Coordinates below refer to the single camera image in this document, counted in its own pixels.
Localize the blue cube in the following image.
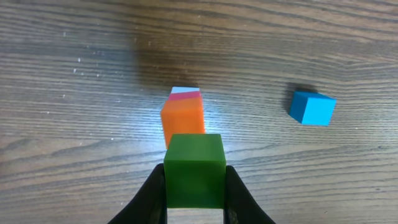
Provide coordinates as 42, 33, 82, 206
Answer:
289, 90, 337, 127

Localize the white cube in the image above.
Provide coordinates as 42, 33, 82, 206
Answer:
170, 86, 200, 95

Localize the red cube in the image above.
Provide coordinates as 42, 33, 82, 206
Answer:
168, 90, 202, 102

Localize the orange cube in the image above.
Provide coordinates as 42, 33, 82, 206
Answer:
160, 96, 206, 150

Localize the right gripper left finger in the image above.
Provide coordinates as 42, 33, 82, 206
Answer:
107, 163, 168, 224

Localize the green cube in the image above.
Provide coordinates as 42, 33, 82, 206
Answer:
163, 133, 227, 209

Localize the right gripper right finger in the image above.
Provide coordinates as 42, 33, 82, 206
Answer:
223, 165, 277, 224

